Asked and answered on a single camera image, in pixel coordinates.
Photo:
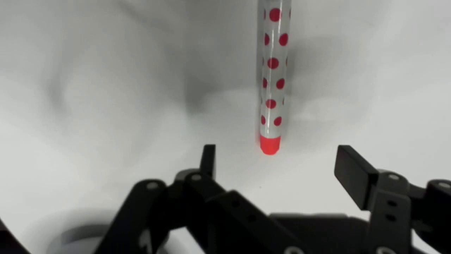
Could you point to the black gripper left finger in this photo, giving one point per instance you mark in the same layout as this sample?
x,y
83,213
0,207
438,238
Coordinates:
x,y
207,163

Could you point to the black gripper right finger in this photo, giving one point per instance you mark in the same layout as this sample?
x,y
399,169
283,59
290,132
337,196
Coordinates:
x,y
355,176

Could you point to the red dotted white marker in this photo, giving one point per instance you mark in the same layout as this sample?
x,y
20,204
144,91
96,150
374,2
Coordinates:
x,y
275,38

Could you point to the grey round bowl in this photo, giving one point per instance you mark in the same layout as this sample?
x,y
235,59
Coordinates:
x,y
82,239

